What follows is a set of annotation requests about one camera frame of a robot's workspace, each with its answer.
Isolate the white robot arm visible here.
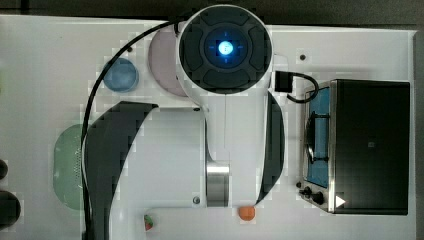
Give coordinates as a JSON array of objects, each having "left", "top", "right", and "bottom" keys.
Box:
[{"left": 81, "top": 5, "right": 285, "bottom": 240}]

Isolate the pink plate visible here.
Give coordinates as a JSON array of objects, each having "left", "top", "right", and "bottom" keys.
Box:
[{"left": 148, "top": 27, "right": 186, "bottom": 97}]

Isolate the orange toy fruit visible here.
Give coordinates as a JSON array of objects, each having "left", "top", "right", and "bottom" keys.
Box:
[{"left": 238, "top": 206, "right": 256, "bottom": 221}]

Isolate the blue bowl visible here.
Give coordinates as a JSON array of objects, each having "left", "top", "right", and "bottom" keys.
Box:
[{"left": 103, "top": 58, "right": 139, "bottom": 93}]

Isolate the red toy strawberry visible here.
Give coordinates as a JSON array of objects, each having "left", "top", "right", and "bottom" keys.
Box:
[{"left": 144, "top": 215, "right": 154, "bottom": 231}]

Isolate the black toaster oven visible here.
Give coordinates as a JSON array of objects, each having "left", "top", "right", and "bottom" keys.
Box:
[{"left": 297, "top": 79, "right": 410, "bottom": 215}]

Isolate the green colander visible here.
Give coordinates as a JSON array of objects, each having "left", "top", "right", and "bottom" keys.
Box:
[{"left": 53, "top": 124, "right": 83, "bottom": 210}]

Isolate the black cylinder object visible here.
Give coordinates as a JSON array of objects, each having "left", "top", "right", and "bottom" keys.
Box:
[
  {"left": 0, "top": 159, "right": 8, "bottom": 179},
  {"left": 0, "top": 191, "right": 21, "bottom": 230}
]

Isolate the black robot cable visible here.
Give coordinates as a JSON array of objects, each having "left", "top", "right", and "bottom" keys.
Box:
[{"left": 80, "top": 18, "right": 188, "bottom": 240}]

